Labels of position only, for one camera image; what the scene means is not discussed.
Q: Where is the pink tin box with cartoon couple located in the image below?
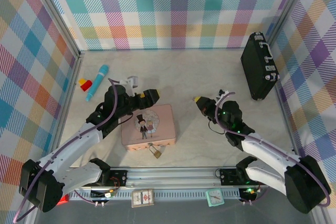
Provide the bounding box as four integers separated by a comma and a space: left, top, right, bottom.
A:
121, 104, 177, 152

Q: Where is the small brass padlock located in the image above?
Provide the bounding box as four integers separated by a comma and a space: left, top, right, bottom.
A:
148, 142, 162, 159

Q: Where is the blue toy microphone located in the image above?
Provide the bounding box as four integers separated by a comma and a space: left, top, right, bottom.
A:
85, 64, 110, 102

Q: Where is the red and yellow toy block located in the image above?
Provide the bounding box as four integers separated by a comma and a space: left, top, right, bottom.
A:
78, 78, 93, 92

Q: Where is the black briefcase with silver fittings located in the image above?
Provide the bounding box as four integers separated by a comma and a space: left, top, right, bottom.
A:
240, 31, 280, 101

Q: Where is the small black circuit board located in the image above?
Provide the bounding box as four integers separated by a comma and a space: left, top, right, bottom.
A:
238, 187, 258, 200
90, 188, 116, 201

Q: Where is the teal alarm clock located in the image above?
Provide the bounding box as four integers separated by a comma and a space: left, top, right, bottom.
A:
205, 188, 226, 207

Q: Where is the playing card box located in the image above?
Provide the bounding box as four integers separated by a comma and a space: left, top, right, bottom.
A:
131, 188, 155, 208

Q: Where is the red rectangular block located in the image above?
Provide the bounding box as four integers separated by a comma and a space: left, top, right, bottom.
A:
56, 194, 69, 206

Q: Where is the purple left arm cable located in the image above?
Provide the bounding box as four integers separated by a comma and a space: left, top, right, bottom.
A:
13, 77, 127, 222

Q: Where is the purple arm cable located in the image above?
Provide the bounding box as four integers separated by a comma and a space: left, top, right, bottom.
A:
13, 77, 127, 222
214, 91, 332, 207

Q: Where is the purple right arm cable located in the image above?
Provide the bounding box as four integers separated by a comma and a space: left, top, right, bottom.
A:
214, 91, 332, 207

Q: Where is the aluminium frame floor rail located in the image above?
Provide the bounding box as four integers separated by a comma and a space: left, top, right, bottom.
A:
270, 40, 304, 167
47, 50, 86, 168

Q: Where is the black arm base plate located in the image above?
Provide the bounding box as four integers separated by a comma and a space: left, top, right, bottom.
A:
219, 168, 245, 186
101, 170, 129, 187

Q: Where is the wide aluminium base rail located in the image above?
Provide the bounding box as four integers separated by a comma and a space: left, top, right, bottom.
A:
65, 166, 316, 190

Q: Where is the grey slotted cable duct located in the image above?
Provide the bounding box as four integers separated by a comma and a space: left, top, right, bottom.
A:
69, 190, 263, 200

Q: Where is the aluminium frame post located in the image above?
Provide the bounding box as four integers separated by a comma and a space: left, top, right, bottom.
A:
25, 0, 85, 61
265, 0, 316, 49

